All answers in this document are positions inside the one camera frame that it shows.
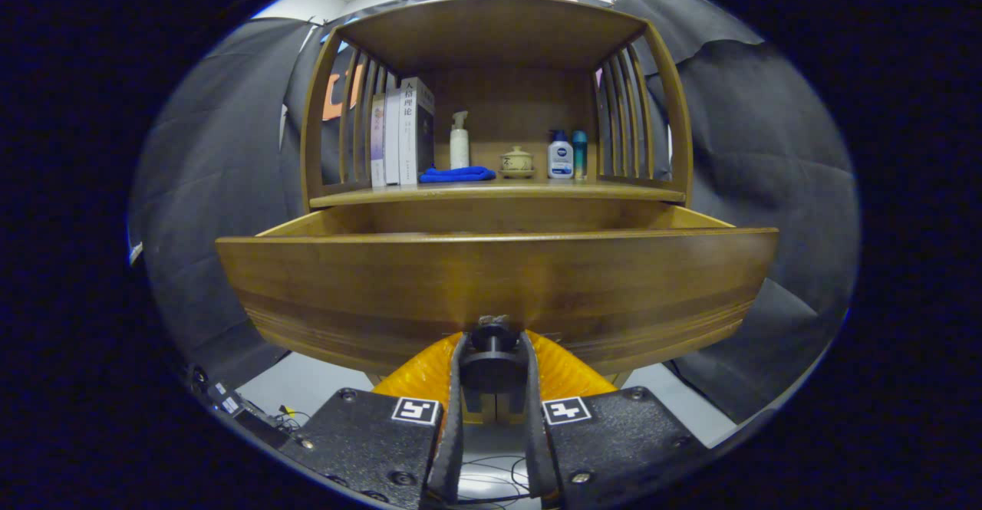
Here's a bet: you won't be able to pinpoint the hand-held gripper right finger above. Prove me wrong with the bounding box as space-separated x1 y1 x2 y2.
522 331 710 507

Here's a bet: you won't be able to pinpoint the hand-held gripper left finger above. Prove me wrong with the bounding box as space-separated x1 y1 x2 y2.
280 331 467 507

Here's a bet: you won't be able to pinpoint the wooden drawer with black knob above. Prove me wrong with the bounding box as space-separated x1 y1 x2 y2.
215 205 779 396

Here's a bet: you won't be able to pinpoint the wooden countertop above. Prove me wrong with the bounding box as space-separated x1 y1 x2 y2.
309 179 687 209

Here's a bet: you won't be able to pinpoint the wooden cabinet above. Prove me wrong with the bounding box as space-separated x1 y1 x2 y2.
299 0 695 388

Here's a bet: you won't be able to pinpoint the blue folded cloth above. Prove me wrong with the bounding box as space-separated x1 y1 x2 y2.
419 166 497 184

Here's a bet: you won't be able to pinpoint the white bottle with navy cap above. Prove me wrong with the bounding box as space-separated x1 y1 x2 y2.
548 130 575 180

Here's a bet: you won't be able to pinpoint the beige lidded tea cup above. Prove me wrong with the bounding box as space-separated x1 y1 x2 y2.
499 146 535 179

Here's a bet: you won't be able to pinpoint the lilac spine book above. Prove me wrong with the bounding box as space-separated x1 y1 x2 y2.
371 94 387 188

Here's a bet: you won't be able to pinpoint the white spine book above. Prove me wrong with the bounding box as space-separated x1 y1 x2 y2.
384 87 402 186

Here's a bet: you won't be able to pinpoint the white pump bottle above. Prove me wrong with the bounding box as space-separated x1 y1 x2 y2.
450 110 470 170

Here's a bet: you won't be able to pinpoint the grey book with portrait cover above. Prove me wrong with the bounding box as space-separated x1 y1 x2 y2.
399 77 436 186

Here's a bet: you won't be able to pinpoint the thin black floor cables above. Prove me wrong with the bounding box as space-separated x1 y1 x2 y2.
460 455 538 505

